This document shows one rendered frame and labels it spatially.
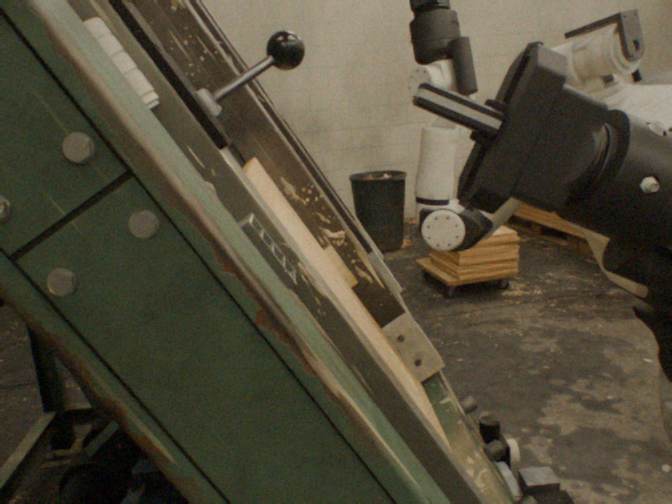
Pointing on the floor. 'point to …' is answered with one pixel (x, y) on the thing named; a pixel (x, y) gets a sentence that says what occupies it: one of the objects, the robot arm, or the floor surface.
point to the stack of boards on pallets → (540, 226)
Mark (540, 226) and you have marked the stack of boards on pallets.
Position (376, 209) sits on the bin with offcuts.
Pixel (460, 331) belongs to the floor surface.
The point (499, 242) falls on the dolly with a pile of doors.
